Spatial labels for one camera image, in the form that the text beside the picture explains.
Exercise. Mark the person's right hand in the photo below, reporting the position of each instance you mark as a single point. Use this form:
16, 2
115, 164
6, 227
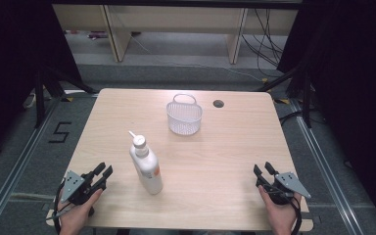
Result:
282, 217

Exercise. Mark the white pump bottle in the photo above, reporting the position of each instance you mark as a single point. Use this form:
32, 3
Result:
148, 169

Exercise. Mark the black curtain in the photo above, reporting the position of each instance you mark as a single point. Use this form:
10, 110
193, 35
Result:
355, 81
9, 65

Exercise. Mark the person's left hand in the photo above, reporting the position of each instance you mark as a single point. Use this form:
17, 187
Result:
76, 217

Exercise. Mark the metal floor rail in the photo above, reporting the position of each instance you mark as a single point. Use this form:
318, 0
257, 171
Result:
326, 163
16, 163

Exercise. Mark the white plastic basket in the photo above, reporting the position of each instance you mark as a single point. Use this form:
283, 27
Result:
184, 119

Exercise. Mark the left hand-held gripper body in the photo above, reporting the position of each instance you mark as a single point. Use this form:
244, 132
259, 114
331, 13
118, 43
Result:
73, 186

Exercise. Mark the black metal stand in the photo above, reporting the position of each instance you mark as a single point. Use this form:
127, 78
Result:
39, 98
306, 98

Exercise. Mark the dark round table grommet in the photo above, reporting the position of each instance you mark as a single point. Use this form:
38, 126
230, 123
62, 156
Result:
218, 103

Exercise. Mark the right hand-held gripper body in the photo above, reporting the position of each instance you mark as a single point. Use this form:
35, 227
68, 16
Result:
290, 182

